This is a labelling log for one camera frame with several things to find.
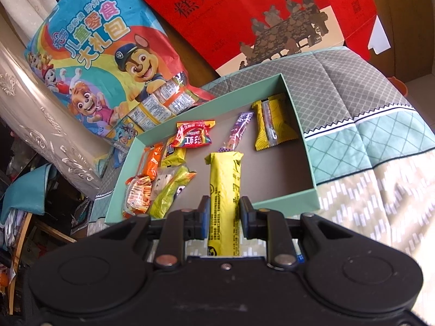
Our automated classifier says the green cardboard box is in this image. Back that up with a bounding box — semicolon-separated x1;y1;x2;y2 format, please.
104;73;322;225

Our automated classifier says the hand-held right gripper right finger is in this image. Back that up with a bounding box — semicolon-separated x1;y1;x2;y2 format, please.
240;196;344;269

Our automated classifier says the red rainbow candy packet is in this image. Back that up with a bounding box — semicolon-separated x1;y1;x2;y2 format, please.
170;120;217;149

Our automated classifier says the teal cloth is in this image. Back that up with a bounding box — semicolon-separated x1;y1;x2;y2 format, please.
0;163;62;225

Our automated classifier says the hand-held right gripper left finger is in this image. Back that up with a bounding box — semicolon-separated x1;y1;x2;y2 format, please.
90;195;211;268

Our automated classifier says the green yellow snack packet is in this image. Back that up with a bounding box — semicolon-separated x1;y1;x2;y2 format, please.
150;166;198;220

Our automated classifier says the plain orange snack packet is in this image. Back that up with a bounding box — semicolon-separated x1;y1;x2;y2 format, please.
139;143;166;183

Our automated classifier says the purple stick snack packet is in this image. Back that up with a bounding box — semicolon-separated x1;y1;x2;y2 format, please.
219;112;255;153

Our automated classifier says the beige embroidered curtain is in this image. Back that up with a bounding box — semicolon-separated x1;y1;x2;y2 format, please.
0;0;110;191

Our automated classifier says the cartoon printed snack bag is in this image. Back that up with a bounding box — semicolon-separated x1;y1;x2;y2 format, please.
24;0;218;170

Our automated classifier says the long yellow snack packet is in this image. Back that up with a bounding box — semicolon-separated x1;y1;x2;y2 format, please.
204;152;244;257

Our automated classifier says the small yellow snack packet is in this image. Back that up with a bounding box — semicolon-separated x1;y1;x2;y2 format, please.
160;137;188;169

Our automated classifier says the patterned quilt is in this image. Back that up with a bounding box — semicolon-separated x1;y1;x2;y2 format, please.
71;46;435;266

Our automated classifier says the orange fries snack packet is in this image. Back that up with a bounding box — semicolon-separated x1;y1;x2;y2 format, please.
122;175;154;220

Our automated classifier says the wooden cabinet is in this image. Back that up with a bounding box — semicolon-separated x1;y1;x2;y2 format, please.
374;0;435;83

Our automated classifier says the yellow packet with clear seam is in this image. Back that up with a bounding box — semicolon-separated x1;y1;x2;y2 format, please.
251;93;300;152

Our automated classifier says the wooden chair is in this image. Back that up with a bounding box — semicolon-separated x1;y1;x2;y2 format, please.
8;211;77;314

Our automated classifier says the beige snack packet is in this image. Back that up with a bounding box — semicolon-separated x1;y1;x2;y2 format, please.
150;168;178;204

